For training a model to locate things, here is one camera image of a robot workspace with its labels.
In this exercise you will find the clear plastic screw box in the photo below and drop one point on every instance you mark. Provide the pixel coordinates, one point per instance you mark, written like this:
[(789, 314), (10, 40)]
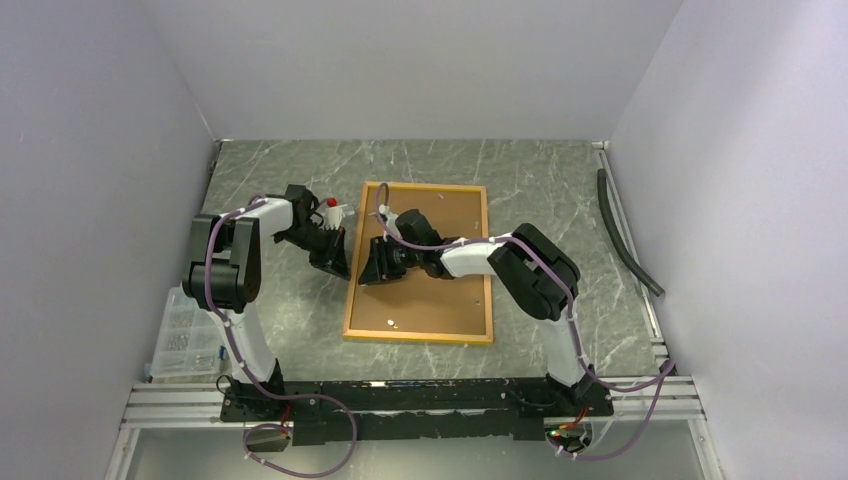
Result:
[(189, 342)]

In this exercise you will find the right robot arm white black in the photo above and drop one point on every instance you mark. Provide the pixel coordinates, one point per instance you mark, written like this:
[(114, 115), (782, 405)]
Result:
[(541, 279)]

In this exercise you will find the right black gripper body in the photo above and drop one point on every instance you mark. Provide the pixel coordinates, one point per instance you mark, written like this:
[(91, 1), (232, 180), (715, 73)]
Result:
[(402, 258)]

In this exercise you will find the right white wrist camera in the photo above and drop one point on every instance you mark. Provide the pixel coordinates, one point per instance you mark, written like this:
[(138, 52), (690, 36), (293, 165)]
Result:
[(388, 222)]

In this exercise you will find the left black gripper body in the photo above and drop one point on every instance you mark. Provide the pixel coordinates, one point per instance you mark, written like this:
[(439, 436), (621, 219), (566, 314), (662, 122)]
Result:
[(320, 242)]

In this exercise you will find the brown backing board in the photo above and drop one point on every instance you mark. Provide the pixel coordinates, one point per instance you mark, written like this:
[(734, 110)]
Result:
[(450, 305)]

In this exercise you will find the aluminium extrusion rail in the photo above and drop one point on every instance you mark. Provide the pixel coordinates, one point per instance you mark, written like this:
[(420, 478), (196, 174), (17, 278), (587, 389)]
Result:
[(199, 405)]

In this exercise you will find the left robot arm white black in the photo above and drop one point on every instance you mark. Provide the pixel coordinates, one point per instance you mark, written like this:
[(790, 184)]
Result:
[(224, 270)]

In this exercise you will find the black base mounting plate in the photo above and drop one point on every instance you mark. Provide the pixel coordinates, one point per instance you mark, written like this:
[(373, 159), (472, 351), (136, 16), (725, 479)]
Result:
[(329, 411)]

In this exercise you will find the yellow picture frame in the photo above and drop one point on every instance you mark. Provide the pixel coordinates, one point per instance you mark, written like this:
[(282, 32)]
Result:
[(351, 298)]

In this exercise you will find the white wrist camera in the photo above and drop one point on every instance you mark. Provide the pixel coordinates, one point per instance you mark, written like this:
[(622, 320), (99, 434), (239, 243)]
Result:
[(332, 213), (388, 222)]

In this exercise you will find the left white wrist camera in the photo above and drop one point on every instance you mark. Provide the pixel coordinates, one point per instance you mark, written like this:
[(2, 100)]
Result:
[(332, 213)]

